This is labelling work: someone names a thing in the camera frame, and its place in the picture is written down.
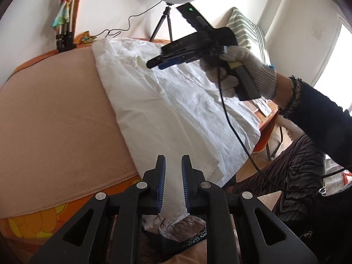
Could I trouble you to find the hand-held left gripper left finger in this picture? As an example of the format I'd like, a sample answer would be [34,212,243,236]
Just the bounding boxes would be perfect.
[29,155,167,264]

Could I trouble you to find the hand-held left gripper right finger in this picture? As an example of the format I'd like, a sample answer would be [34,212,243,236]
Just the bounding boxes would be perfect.
[181,155,319,264]

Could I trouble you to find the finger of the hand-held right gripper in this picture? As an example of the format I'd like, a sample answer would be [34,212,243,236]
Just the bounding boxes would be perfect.
[146,55,179,69]
[158,56,200,70]

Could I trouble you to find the white shirt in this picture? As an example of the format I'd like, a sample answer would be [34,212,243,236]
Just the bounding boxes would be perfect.
[92,37,262,220]

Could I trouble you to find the person's right forearm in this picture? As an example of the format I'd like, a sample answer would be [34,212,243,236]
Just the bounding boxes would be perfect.
[275,73,352,171]

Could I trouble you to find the person's right hand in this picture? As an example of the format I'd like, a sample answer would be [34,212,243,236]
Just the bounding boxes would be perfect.
[199,45,278,100]

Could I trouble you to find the green striped pillow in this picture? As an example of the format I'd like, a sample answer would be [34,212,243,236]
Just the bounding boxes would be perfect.
[225,7,271,66]

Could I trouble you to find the branch print white cloth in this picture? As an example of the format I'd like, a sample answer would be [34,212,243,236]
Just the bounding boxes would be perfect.
[141,214,207,243]

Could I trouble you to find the small black tripod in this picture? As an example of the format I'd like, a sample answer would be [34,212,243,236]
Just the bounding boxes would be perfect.
[150,3,174,43]

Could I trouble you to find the dark dotted cloth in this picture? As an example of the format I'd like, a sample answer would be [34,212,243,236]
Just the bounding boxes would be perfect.
[142,225,208,263]

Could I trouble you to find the orange green patterned cloth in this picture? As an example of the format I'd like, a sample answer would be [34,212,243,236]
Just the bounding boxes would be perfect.
[74,30,97,45]

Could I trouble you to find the white paper packet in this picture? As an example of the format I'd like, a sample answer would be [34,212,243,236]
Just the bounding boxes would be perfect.
[251,99,273,116]

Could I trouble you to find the folded silver tripod stand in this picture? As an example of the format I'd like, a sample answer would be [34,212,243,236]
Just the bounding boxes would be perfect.
[56,0,77,51]

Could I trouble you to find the black metal chair leg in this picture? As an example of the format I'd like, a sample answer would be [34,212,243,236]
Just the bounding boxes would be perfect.
[265,124,283,160]

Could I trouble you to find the colourful tie-dye scarf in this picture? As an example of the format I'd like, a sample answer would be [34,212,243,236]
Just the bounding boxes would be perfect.
[51,0,75,29]

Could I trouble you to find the person's striped pants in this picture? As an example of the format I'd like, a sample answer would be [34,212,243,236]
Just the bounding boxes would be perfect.
[228,135,328,223]

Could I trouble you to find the bright window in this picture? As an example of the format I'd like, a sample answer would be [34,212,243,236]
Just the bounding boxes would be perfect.
[312,20,352,114]

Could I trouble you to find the orange floral bed sheet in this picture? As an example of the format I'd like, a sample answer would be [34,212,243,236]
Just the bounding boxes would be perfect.
[0,30,278,244]

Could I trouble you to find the black bag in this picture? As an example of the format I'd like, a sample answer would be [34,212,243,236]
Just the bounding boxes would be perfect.
[286,168,352,264]

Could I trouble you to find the black ring light cable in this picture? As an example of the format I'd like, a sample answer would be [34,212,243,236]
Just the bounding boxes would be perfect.
[74,0,176,44]

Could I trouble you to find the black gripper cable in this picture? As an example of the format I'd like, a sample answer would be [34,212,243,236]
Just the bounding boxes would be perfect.
[217,60,352,194]

